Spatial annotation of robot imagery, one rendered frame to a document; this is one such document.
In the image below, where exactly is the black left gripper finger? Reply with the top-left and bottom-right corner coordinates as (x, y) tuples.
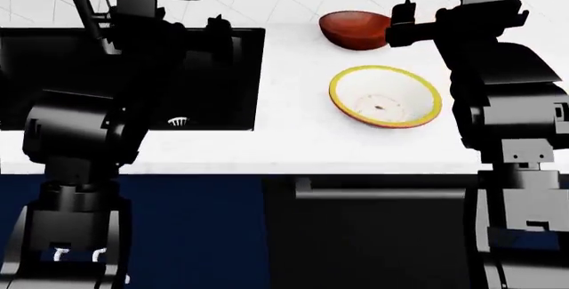
(153, 5), (187, 36)
(204, 16), (236, 62)

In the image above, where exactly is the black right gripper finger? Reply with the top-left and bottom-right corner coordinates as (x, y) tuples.
(389, 0), (420, 28)
(384, 20), (440, 49)

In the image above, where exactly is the black kitchen sink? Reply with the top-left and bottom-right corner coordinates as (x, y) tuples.
(0, 27), (267, 132)

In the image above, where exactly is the red-brown bowl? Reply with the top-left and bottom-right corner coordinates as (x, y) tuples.
(317, 10), (393, 52)

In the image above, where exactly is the dark metal faucet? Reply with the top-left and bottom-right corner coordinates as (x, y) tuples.
(63, 0), (124, 56)

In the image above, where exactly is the white bowl with yellow rim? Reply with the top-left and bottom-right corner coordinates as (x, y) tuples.
(328, 65), (444, 130)

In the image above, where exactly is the dark blue cabinet front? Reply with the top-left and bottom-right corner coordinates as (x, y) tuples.
(0, 173), (271, 289)

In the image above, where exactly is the black dishwasher front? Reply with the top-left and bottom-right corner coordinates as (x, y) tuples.
(260, 173), (485, 289)

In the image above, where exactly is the grey dishwasher handle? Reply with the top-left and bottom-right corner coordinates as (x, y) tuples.
(293, 177), (467, 201)

